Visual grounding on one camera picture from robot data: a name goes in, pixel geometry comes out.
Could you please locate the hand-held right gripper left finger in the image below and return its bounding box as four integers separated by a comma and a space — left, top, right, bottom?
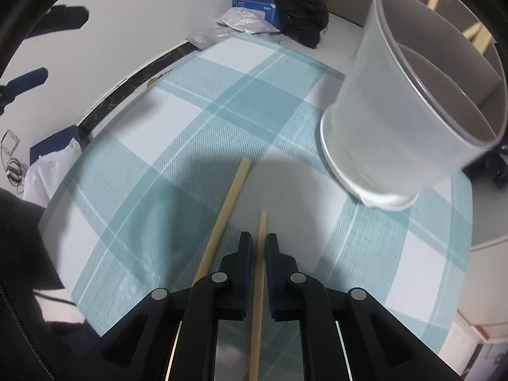
85, 231, 254, 381

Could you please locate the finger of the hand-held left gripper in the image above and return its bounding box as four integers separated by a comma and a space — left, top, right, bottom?
43, 4, 90, 31
0, 67, 49, 116

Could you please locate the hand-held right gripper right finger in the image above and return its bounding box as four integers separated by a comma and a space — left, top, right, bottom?
265, 232, 449, 381

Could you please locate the white utensil holder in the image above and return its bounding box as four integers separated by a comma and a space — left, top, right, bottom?
319, 0, 508, 212

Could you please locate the dark blue box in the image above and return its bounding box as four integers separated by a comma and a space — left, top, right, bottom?
30, 125, 91, 161

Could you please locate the white plastic bag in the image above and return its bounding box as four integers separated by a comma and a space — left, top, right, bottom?
22, 139, 84, 207

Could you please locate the teal plaid tablecloth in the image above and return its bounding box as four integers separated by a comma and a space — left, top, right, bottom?
37, 32, 475, 366

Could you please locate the person's black jacket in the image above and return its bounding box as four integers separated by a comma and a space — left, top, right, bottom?
0, 188, 102, 381

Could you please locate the small grey plastic parcel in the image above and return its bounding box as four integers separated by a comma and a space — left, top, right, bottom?
216, 8, 280, 36

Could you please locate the black bag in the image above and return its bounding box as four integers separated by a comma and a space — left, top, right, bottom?
238, 0, 329, 49

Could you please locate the white wall socket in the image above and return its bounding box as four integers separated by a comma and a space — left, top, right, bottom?
0, 129, 20, 153

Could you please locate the tangled black cable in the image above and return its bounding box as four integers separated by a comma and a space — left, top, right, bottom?
5, 158, 28, 186

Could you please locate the wooden frame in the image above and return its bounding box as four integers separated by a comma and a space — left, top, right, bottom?
456, 310, 508, 381

